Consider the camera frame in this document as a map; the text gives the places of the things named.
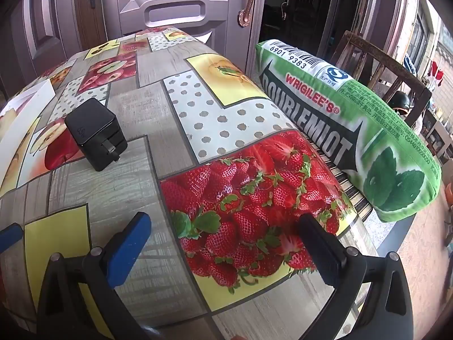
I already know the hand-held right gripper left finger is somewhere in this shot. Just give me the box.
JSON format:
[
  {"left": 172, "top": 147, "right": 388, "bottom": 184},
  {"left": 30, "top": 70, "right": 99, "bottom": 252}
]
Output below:
[{"left": 37, "top": 212, "right": 153, "bottom": 340}]

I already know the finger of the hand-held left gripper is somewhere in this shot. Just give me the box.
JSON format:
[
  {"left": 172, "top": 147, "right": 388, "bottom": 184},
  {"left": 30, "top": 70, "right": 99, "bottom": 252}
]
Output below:
[{"left": 0, "top": 222, "right": 24, "bottom": 256}]

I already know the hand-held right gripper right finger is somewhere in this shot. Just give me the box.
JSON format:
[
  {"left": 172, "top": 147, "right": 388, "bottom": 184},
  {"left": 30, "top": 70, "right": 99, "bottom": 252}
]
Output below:
[{"left": 299, "top": 213, "right": 414, "bottom": 340}]

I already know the white paper tray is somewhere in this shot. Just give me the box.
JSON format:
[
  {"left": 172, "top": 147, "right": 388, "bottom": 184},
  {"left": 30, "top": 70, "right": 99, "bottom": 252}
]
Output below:
[{"left": 0, "top": 80, "right": 55, "bottom": 188}]

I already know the black charger box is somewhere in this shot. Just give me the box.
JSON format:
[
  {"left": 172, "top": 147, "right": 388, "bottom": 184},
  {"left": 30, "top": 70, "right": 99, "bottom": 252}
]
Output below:
[{"left": 64, "top": 98, "right": 128, "bottom": 172}]

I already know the green gum package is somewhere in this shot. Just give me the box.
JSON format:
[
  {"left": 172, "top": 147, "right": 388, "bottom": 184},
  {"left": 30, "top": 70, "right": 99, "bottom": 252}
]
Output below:
[{"left": 255, "top": 39, "right": 443, "bottom": 223}]

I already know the black helmet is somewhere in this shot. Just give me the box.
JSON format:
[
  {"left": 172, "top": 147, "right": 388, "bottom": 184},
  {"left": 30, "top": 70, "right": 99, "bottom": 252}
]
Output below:
[{"left": 392, "top": 91, "right": 415, "bottom": 112}]

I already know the wooden chair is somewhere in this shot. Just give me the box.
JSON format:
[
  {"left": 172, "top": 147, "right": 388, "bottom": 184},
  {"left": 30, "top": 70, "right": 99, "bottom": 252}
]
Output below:
[{"left": 319, "top": 30, "right": 443, "bottom": 220}]

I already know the red hanging cloth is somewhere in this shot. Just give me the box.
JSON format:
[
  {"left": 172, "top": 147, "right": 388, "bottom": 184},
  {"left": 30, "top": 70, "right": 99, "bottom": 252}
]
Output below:
[{"left": 426, "top": 60, "right": 445, "bottom": 87}]

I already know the mauve panelled door leaf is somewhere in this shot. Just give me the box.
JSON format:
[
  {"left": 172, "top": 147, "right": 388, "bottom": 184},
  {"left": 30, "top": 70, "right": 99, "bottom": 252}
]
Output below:
[{"left": 10, "top": 0, "right": 117, "bottom": 75}]

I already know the copper door handle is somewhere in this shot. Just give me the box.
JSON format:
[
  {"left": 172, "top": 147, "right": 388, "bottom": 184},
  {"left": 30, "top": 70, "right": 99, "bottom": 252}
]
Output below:
[{"left": 238, "top": 0, "right": 255, "bottom": 27}]

